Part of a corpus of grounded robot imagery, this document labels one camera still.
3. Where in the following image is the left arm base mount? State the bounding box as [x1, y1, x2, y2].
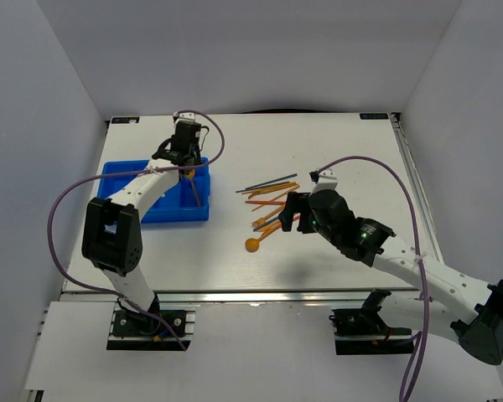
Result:
[106, 302, 195, 352]

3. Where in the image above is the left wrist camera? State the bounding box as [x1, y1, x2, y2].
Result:
[173, 111, 196, 124]

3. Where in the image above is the blue chopstick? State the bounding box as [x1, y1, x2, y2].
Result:
[235, 181, 295, 193]
[244, 173, 298, 191]

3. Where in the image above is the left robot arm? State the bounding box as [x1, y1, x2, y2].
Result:
[81, 113, 201, 334]

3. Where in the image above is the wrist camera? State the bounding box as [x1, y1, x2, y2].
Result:
[173, 111, 196, 124]
[309, 168, 338, 193]

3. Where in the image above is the orange plastic fork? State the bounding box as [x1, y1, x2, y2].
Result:
[245, 200, 285, 206]

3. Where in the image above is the yellow plastic spoon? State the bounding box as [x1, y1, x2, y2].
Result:
[245, 223, 281, 253]

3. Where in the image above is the blue divided bin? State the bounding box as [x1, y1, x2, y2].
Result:
[97, 159, 210, 224]

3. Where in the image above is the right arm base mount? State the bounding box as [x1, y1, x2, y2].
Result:
[329, 289, 415, 356]

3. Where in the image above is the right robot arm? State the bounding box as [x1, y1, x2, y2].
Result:
[279, 189, 503, 366]

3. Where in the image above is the blue plastic knife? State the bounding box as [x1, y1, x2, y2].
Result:
[253, 219, 279, 232]

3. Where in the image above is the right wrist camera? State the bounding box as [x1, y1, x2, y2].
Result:
[309, 168, 338, 193]

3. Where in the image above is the orange plastic spoon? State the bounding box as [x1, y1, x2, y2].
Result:
[184, 169, 201, 207]

